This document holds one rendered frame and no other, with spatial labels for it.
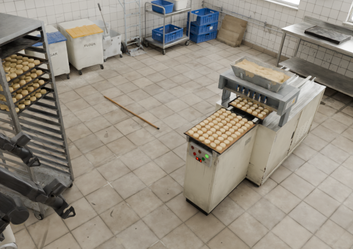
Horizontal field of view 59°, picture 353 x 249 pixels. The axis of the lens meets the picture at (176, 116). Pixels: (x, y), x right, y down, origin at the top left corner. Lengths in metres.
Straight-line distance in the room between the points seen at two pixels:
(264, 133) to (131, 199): 1.53
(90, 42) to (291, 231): 4.12
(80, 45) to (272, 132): 3.56
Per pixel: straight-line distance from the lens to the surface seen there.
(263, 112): 3.24
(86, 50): 5.62
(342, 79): 6.07
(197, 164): 2.93
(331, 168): 4.33
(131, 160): 3.87
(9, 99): 2.53
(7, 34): 2.46
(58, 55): 5.43
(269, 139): 3.24
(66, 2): 6.00
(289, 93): 3.12
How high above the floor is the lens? 2.63
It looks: 35 degrees down
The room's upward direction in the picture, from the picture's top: 3 degrees clockwise
